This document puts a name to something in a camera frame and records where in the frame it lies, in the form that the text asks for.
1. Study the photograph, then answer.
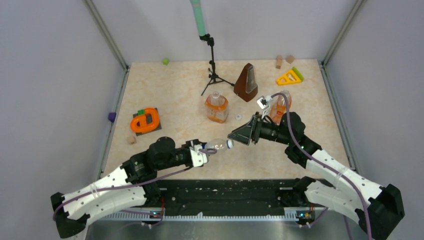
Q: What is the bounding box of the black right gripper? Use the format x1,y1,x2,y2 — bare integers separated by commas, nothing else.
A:
228,111,292,145

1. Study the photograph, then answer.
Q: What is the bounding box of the white cap of water bottle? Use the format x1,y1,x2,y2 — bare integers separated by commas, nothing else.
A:
226,140,235,149

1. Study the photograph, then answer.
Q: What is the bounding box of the blue label water bottle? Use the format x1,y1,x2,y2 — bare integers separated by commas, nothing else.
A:
202,138,229,155

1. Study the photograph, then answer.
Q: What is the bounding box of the orange tea bottle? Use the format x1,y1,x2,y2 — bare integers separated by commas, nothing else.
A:
269,90,292,125
204,91,229,124

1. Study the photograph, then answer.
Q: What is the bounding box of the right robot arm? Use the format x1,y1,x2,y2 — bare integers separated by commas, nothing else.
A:
227,112,405,240

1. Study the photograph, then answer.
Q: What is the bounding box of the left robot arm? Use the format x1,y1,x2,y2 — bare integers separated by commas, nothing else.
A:
50,136,208,239

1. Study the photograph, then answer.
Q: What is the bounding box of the brown wooden metronome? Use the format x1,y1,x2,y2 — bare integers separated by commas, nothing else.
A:
233,63,258,102

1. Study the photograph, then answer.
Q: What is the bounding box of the small wooden cube left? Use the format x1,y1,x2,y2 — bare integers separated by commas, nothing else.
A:
126,135,137,145

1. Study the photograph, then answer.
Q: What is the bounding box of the black mini tripod stand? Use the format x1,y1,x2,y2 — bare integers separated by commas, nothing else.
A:
199,33,235,96

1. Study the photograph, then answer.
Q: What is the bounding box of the yellow triangle toy block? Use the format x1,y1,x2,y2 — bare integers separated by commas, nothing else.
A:
275,69,302,86

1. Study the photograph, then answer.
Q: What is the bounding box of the wooden block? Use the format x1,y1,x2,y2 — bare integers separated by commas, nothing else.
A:
285,55,296,64
275,55,283,69

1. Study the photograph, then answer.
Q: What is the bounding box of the green cube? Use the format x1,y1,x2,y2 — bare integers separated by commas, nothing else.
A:
162,58,170,66

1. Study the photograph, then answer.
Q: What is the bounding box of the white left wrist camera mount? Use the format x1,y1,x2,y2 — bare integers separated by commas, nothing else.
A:
189,144,209,168

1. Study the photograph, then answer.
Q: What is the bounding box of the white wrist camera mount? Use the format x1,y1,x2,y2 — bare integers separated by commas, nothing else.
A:
189,144,209,168
256,95,274,120

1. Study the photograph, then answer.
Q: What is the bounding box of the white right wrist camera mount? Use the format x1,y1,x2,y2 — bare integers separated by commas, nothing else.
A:
256,95,274,120

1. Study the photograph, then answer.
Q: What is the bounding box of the orange ring toy on plate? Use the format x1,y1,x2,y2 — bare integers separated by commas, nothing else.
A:
129,107,162,136

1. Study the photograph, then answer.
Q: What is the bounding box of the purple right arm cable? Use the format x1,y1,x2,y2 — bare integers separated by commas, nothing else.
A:
269,92,374,240

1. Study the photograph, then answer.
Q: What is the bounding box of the purple wall knob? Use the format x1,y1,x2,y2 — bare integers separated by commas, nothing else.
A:
107,112,117,123

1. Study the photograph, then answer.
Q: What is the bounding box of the mint green cylinder handle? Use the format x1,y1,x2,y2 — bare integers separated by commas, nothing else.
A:
190,0,207,38

